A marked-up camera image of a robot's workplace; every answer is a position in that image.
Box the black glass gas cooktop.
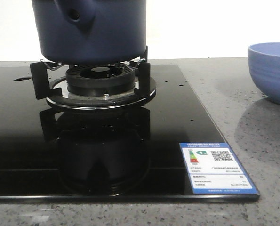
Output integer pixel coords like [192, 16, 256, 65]
[0, 65, 260, 203]

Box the dark blue cooking pot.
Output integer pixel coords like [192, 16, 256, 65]
[32, 0, 146, 65]

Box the black gas burner head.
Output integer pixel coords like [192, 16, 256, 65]
[65, 64, 135, 97]

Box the light blue plastic bowl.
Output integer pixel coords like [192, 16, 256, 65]
[248, 42, 280, 104]

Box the black metal pot support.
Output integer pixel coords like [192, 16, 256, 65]
[30, 51, 156, 111]

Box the blue energy label sticker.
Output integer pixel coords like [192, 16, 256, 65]
[180, 143, 258, 195]

